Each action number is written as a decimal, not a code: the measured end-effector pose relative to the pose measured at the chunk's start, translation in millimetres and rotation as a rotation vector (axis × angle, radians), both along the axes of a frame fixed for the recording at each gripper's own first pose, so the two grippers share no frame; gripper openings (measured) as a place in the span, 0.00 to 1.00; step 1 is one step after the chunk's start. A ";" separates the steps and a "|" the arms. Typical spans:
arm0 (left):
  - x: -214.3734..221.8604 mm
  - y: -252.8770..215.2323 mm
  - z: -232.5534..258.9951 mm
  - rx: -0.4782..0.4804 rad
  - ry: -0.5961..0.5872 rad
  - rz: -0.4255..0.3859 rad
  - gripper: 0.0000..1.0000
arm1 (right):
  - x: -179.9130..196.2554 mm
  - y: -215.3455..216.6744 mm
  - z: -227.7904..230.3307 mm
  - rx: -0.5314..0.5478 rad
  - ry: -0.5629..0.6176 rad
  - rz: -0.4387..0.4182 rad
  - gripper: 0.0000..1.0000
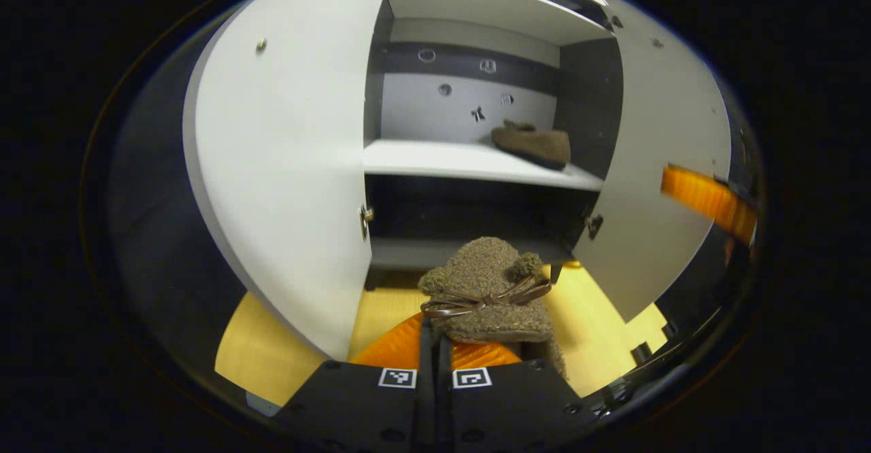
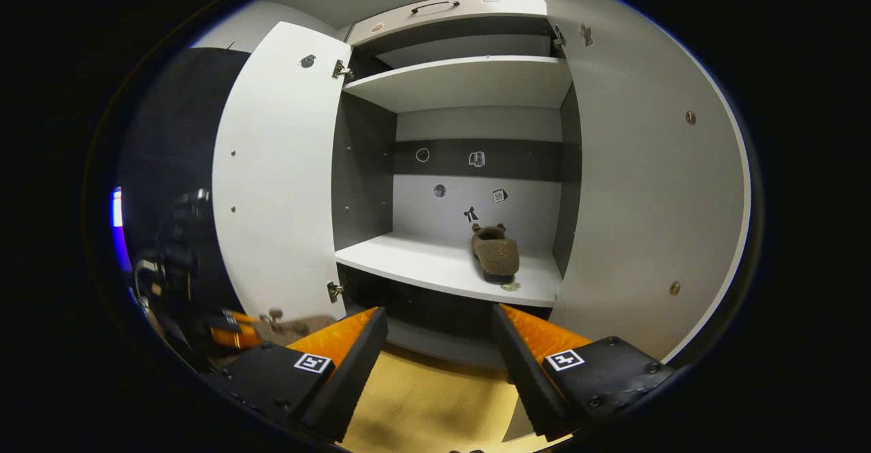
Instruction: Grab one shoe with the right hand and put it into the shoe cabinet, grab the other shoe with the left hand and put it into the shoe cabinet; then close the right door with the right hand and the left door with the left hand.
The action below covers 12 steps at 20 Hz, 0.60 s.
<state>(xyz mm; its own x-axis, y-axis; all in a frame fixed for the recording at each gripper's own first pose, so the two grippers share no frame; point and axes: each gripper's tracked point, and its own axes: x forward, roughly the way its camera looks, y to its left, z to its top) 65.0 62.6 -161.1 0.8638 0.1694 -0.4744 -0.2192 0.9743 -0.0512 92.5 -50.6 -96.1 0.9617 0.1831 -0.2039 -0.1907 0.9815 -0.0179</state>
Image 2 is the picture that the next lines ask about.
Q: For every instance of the white shoe cabinet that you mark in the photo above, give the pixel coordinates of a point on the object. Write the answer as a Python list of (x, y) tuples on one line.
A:
[(435, 262)]

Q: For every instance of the white cabinet door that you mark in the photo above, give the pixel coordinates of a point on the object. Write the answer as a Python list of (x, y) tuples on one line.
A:
[(279, 167), (646, 201)]

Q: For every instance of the metal door hinge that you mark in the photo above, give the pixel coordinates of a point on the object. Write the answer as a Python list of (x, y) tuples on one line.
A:
[(334, 291), (559, 37), (340, 70)]

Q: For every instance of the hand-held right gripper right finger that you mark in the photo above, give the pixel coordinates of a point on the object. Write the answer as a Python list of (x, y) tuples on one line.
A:
[(524, 371)]

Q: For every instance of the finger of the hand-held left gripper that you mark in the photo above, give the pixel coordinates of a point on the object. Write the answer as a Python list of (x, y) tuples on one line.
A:
[(235, 334)]

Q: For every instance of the white cabinet drawer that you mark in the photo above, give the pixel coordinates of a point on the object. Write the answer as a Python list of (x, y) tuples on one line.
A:
[(476, 14)]

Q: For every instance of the brown fuzzy shoe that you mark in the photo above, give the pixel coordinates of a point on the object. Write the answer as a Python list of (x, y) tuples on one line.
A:
[(303, 327), (497, 252)]

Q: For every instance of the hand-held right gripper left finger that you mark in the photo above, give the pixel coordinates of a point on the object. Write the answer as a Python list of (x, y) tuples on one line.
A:
[(350, 371)]

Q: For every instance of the black backdrop cloth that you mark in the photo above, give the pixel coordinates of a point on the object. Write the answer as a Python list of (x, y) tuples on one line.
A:
[(170, 120)]

